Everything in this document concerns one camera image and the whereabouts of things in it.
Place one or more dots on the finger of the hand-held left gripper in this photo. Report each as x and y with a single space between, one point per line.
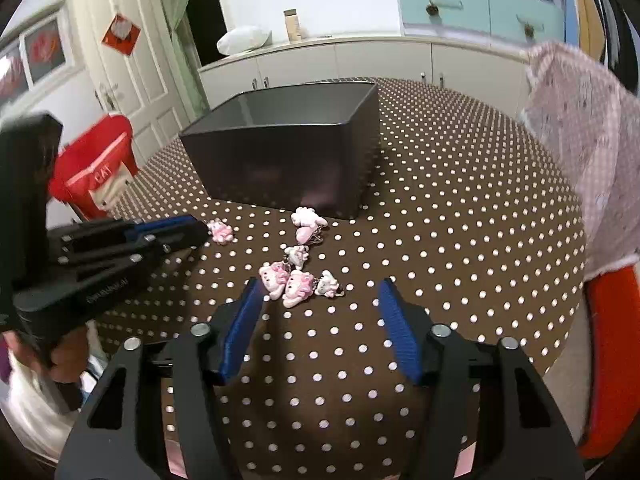
165 225
115 265

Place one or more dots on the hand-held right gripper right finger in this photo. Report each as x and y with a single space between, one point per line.
400 330

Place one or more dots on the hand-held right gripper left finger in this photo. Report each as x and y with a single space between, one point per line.
245 330

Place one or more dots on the single pink cartoon charm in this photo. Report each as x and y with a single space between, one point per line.
220 232

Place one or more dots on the black metal box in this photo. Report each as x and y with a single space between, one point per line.
280 160

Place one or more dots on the person's left hand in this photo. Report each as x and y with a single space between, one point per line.
67 355

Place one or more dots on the red printed bag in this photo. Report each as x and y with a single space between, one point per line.
85 155

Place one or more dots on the brown polka dot tablecloth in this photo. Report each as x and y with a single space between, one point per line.
450 210

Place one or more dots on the white door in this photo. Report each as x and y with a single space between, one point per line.
150 85

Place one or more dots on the green curtain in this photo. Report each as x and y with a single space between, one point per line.
190 60

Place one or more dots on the person's white clothing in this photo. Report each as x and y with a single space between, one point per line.
30 410

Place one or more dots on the red door decoration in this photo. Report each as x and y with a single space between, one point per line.
121 31

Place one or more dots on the white plastic bag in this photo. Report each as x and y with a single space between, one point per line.
245 40

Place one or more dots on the red chair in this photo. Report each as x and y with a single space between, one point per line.
615 360

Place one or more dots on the glass jar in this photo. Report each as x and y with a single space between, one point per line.
293 25

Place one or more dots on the white low cabinet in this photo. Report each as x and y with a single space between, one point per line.
350 57

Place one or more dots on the pine cone drawer knob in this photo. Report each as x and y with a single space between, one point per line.
529 31
431 9

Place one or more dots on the teal drawer cabinet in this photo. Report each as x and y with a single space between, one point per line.
495 10

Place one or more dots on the light blue hanging garment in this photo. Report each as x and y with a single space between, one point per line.
570 10

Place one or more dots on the yellow hanging garment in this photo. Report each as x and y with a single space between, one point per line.
587 10

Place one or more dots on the dark hanging garments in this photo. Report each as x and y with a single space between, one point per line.
620 25

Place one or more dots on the white frame with red print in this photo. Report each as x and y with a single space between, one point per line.
45 47

